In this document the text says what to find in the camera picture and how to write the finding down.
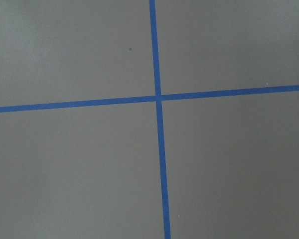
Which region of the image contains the brown paper table mat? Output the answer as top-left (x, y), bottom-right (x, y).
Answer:
top-left (0, 0), bottom-right (299, 239)

